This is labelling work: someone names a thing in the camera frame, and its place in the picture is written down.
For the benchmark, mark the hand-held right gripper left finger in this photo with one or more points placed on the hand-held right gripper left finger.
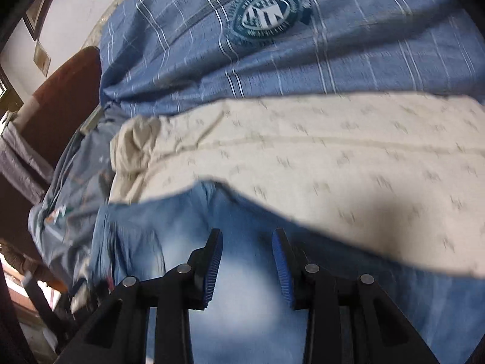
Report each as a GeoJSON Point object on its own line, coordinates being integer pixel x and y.
{"type": "Point", "coordinates": [212, 269]}

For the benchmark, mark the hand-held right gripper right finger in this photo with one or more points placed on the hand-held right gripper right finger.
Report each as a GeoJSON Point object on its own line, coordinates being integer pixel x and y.
{"type": "Point", "coordinates": [282, 269]}

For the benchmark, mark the light blue denim pants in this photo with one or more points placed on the light blue denim pants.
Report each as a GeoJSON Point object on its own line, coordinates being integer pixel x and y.
{"type": "Point", "coordinates": [182, 227]}

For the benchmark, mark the cream leaf-print quilt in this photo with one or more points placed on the cream leaf-print quilt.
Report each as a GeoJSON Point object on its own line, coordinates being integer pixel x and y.
{"type": "Point", "coordinates": [322, 151]}

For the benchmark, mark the grey star-print cloth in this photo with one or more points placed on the grey star-print cloth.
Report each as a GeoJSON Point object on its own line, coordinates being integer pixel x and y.
{"type": "Point", "coordinates": [75, 182]}

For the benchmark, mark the blue plaid quilt with emblem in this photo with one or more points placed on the blue plaid quilt with emblem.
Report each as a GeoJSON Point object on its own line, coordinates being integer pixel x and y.
{"type": "Point", "coordinates": [341, 64]}

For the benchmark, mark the grey-purple cloth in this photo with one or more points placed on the grey-purple cloth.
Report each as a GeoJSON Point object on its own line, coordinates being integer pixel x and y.
{"type": "Point", "coordinates": [22, 159]}

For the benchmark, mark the brown headboard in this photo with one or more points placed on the brown headboard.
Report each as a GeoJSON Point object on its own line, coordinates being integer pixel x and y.
{"type": "Point", "coordinates": [64, 98]}

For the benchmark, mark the wooden window frame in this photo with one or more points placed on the wooden window frame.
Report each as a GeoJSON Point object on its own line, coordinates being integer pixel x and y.
{"type": "Point", "coordinates": [9, 98]}

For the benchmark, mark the small unframed wall picture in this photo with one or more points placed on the small unframed wall picture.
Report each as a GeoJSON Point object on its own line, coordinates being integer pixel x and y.
{"type": "Point", "coordinates": [41, 58]}

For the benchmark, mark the dark framed wall picture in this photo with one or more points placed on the dark framed wall picture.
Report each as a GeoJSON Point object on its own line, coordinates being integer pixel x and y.
{"type": "Point", "coordinates": [36, 19]}

